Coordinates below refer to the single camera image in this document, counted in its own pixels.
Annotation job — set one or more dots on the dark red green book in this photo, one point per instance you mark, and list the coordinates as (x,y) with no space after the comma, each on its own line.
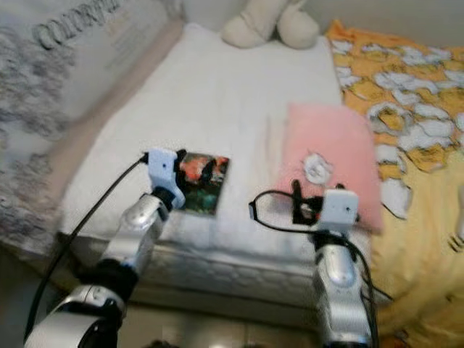
(206,199)

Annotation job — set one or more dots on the pink pillow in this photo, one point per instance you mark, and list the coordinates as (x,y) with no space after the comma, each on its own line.
(330,134)

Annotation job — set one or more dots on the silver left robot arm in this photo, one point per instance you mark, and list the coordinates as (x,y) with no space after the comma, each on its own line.
(141,221)

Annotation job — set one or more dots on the white bed mattress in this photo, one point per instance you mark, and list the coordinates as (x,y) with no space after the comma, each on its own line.
(217,101)

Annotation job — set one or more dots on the yellow egg cartoon blanket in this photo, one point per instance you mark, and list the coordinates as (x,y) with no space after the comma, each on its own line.
(420,254)

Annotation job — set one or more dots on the beige plush toy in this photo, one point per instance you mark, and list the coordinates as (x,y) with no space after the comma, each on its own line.
(250,29)

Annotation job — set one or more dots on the grey floral patterned quilt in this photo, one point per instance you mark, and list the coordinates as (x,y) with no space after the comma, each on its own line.
(43,87)

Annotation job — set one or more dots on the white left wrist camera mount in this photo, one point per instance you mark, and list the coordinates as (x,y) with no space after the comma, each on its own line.
(161,168)

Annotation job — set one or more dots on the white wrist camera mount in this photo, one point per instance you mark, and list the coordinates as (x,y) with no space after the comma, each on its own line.
(339,209)
(161,168)

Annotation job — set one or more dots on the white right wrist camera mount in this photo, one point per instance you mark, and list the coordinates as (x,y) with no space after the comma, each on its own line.
(339,209)

